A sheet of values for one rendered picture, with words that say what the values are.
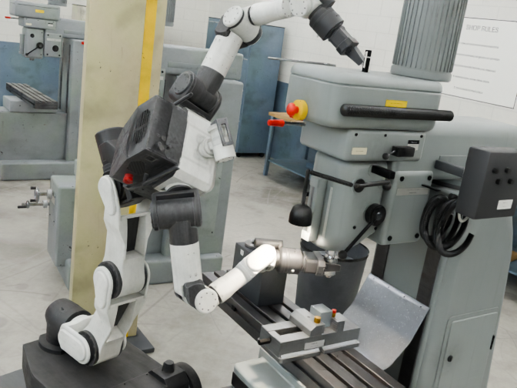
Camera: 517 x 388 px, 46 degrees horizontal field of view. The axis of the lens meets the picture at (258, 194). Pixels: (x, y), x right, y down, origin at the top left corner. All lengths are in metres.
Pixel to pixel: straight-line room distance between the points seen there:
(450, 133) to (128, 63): 1.88
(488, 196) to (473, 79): 5.11
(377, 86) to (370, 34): 6.35
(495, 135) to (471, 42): 4.79
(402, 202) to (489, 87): 4.90
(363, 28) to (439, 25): 6.26
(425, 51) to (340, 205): 0.56
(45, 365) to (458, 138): 1.80
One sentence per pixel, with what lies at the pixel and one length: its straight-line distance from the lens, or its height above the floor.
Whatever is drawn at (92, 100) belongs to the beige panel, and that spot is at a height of 1.49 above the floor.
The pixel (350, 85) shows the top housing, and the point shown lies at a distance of 1.77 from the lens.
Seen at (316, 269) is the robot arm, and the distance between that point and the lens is 2.05.
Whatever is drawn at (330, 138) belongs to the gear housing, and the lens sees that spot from 1.88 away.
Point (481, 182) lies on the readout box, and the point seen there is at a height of 1.63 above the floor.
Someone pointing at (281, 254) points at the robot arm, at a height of 1.27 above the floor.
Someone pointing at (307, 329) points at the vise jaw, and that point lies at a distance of 2.11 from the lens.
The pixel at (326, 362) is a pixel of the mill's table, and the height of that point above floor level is 0.94.
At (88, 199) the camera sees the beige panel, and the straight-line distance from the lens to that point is 3.50.
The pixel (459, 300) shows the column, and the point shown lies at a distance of 2.37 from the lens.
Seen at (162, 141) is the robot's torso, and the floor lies 1.61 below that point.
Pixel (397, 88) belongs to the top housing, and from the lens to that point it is 1.90.
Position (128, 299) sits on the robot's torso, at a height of 0.93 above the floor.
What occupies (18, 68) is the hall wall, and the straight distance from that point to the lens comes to 10.74.
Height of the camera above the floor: 1.98
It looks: 15 degrees down
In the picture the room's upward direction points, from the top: 8 degrees clockwise
